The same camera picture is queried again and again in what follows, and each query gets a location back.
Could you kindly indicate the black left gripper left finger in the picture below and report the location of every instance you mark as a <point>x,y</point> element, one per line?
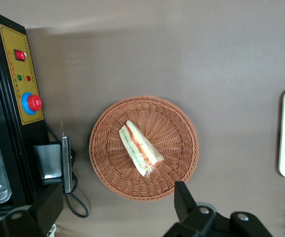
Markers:
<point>33,217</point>

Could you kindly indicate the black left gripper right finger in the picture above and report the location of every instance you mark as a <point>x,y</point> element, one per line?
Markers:
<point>201,224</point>

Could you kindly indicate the triangle sandwich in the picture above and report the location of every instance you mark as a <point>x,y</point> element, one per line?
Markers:
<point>137,145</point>

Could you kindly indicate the brown wicker basket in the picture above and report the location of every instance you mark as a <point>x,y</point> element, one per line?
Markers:
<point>172,138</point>

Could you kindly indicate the red emergency stop button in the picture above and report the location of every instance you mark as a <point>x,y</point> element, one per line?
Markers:
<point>34,102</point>

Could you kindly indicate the grey metal machine bracket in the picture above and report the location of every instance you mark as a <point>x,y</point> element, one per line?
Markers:
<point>67,163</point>

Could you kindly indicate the red rocker switch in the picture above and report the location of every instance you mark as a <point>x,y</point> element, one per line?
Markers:
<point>20,54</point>

